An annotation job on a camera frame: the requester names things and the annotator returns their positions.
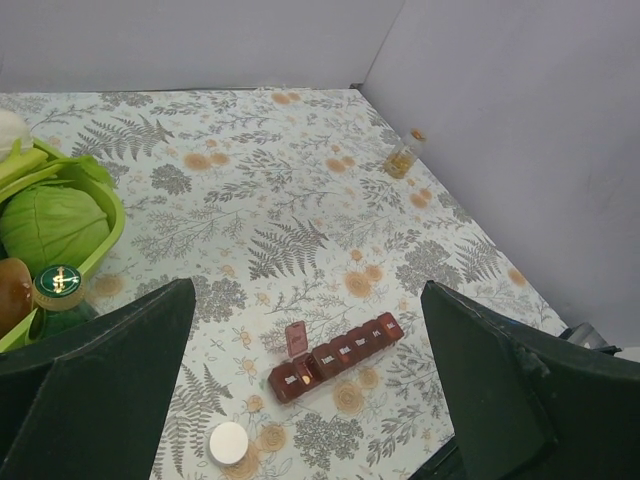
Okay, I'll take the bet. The red weekly pill organizer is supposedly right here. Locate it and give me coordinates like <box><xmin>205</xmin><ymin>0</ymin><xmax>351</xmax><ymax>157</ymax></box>
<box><xmin>268</xmin><ymin>312</ymin><xmax>404</xmax><ymax>404</ymax></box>

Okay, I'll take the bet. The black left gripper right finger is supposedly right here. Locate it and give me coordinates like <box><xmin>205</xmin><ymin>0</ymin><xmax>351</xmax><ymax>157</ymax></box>
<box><xmin>420</xmin><ymin>280</ymin><xmax>640</xmax><ymax>480</ymax></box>

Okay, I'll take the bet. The brown mushroom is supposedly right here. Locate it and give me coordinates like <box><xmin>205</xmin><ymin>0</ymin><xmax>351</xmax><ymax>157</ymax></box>
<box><xmin>0</xmin><ymin>258</ymin><xmax>33</xmax><ymax>337</ymax></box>

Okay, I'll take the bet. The white stem bok choy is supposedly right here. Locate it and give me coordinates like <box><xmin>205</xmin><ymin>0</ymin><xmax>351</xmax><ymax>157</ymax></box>
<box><xmin>1</xmin><ymin>140</ymin><xmax>115</xmax><ymax>202</ymax></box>

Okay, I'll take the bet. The white bottle cap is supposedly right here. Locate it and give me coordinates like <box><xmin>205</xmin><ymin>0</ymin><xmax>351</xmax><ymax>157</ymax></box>
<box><xmin>207</xmin><ymin>422</ymin><xmax>249</xmax><ymax>466</ymax></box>

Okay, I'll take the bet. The green round cabbage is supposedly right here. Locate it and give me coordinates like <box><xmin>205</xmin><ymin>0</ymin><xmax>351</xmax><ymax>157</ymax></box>
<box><xmin>1</xmin><ymin>186</ymin><xmax>110</xmax><ymax>275</ymax></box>

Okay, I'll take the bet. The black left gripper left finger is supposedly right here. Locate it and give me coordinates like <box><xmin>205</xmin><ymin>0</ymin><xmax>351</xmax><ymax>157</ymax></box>
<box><xmin>1</xmin><ymin>278</ymin><xmax>195</xmax><ymax>479</ymax></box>

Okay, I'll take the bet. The small green glass bottle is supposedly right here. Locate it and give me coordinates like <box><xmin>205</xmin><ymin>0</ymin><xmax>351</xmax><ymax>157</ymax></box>
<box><xmin>26</xmin><ymin>264</ymin><xmax>99</xmax><ymax>344</ymax></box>

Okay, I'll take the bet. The large green bok choy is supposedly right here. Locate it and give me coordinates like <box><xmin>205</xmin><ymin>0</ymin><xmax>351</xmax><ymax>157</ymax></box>
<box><xmin>0</xmin><ymin>109</ymin><xmax>33</xmax><ymax>161</ymax></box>

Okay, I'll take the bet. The green plastic basket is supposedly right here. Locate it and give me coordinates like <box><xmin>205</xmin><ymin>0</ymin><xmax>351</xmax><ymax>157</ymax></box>
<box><xmin>1</xmin><ymin>140</ymin><xmax>125</xmax><ymax>351</ymax></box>

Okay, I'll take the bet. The floral tablecloth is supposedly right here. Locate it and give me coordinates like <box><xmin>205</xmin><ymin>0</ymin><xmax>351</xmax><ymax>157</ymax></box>
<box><xmin>1</xmin><ymin>89</ymin><xmax>565</xmax><ymax>479</ymax></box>

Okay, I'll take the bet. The clear glass pill jar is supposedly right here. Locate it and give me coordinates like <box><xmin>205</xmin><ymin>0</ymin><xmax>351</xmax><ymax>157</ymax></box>
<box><xmin>383</xmin><ymin>129</ymin><xmax>427</xmax><ymax>179</ymax></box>

